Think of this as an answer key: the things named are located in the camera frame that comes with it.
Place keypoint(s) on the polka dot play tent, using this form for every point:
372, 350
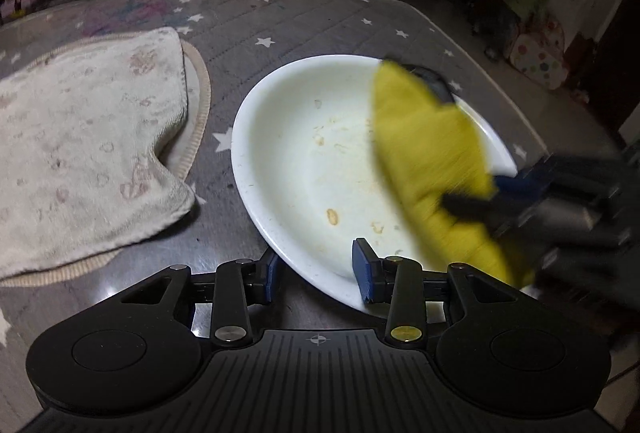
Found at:
540, 55

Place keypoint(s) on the white plate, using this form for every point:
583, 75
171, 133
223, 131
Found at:
310, 163

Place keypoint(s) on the beige towel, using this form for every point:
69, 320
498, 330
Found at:
85, 143

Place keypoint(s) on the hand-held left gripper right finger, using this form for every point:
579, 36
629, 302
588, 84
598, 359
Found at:
362, 273

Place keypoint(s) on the yellow cloth with black trim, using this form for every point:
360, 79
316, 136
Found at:
425, 153

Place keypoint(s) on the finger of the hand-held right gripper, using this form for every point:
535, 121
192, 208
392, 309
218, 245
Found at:
470, 205
520, 183

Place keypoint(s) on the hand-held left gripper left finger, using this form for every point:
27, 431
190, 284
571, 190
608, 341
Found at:
272, 275

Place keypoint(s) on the beige oval mat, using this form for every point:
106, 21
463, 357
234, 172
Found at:
197, 113

